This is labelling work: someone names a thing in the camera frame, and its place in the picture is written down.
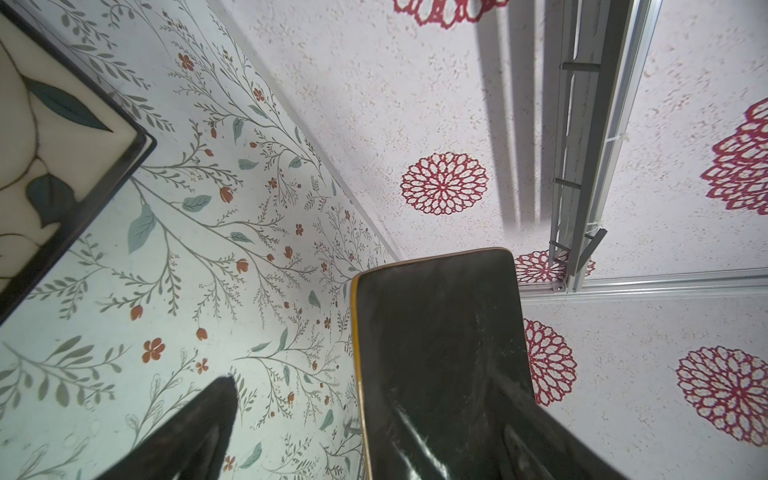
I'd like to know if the black square plate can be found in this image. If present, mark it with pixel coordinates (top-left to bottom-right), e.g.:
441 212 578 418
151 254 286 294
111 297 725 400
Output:
1 2 157 319

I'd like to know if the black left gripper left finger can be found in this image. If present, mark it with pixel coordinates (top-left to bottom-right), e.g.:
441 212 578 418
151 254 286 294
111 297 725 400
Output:
99 377 238 480

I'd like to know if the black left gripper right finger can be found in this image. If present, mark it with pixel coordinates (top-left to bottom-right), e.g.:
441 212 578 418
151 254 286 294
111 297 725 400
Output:
488 373 625 479

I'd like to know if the grey wall shelf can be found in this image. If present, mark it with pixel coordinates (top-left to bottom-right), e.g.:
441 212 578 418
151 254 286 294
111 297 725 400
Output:
548 1 635 293

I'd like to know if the black plate yellow rim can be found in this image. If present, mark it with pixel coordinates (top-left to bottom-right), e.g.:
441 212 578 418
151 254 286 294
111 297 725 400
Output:
350 248 532 479

